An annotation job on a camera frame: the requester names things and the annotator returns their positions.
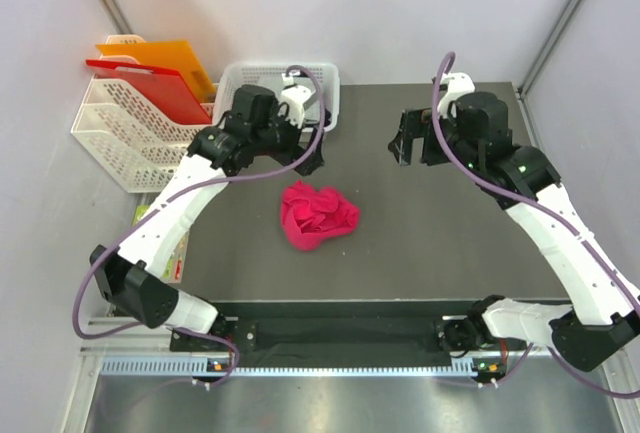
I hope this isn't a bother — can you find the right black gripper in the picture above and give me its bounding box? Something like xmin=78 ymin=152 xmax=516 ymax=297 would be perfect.
xmin=388 ymin=107 xmax=481 ymax=173

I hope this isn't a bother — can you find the red folder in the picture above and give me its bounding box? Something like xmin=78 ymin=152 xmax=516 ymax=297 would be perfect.
xmin=85 ymin=59 xmax=212 ymax=125

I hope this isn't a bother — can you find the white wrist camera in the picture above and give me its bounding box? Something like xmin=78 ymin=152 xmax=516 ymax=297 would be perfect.
xmin=279 ymin=70 xmax=320 ymax=129
xmin=437 ymin=72 xmax=476 ymax=118

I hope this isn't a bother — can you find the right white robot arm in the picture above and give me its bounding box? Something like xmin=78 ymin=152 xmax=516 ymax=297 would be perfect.
xmin=388 ymin=92 xmax=639 ymax=372

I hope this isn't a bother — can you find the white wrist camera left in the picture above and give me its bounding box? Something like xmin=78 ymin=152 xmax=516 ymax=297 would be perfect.
xmin=279 ymin=70 xmax=320 ymax=129

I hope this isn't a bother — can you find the pink t shirt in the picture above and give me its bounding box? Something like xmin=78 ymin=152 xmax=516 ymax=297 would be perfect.
xmin=280 ymin=181 xmax=360 ymax=251

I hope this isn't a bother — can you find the orange folder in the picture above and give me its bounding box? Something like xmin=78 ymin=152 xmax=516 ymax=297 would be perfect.
xmin=96 ymin=40 xmax=216 ymax=103

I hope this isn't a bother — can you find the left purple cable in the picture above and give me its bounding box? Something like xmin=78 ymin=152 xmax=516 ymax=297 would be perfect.
xmin=74 ymin=65 xmax=329 ymax=387

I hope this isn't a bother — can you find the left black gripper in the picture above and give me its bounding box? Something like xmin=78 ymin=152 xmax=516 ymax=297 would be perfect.
xmin=250 ymin=100 xmax=322 ymax=175

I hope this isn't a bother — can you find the green treehouse book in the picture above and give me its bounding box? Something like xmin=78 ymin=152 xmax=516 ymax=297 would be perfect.
xmin=132 ymin=205 xmax=189 ymax=284

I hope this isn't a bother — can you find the aluminium frame rail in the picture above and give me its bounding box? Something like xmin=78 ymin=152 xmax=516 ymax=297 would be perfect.
xmin=79 ymin=316 xmax=628 ymax=377

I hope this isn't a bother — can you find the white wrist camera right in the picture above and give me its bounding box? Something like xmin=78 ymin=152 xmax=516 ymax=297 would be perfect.
xmin=437 ymin=72 xmax=476 ymax=118

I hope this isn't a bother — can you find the white laundry basket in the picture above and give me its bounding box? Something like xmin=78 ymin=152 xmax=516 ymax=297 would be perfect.
xmin=213 ymin=61 xmax=341 ymax=133

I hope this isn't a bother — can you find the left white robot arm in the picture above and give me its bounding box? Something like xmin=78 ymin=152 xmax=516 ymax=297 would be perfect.
xmin=90 ymin=83 xmax=323 ymax=350

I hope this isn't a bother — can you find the white file organizer rack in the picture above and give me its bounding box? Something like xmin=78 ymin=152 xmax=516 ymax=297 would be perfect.
xmin=71 ymin=35 xmax=216 ymax=193

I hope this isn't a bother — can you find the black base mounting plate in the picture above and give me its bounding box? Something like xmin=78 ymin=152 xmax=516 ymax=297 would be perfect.
xmin=169 ymin=300 xmax=532 ymax=367

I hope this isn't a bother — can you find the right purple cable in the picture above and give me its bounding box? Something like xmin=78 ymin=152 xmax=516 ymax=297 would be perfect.
xmin=431 ymin=52 xmax=640 ymax=399

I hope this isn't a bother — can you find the purple cable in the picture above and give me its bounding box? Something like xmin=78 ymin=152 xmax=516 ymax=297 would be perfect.
xmin=431 ymin=52 xmax=640 ymax=399
xmin=74 ymin=65 xmax=329 ymax=387

